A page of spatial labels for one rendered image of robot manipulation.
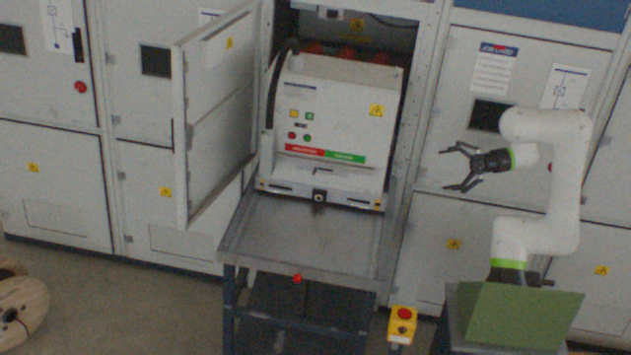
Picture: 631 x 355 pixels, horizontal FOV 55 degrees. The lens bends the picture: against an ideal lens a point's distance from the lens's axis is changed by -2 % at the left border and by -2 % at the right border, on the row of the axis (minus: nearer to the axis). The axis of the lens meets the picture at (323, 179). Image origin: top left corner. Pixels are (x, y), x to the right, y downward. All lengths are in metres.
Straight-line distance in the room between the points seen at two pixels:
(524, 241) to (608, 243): 0.88
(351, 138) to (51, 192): 1.69
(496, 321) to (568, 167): 0.57
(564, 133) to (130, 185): 2.02
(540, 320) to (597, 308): 1.10
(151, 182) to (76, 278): 0.72
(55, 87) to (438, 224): 1.85
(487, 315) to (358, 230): 0.61
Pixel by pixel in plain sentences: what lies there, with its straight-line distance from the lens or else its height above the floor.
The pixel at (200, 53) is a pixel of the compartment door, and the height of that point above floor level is 1.49.
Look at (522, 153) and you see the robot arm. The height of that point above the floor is 1.19.
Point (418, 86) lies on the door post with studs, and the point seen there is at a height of 1.30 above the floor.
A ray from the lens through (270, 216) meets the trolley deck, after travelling 2.44.
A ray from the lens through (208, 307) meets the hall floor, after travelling 3.24.
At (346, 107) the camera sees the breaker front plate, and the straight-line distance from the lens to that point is 2.29.
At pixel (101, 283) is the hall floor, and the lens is 3.42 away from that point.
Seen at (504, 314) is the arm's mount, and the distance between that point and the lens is 2.16.
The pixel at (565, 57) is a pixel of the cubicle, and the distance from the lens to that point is 2.52.
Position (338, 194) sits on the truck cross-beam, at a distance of 2.48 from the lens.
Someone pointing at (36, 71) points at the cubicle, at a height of 1.09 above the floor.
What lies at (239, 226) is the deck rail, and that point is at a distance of 2.38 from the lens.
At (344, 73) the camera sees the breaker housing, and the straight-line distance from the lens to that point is 2.33.
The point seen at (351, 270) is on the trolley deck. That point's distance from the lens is 2.24.
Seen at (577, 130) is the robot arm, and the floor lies 1.50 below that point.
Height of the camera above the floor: 2.35
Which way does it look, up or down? 34 degrees down
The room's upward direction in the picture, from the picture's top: 7 degrees clockwise
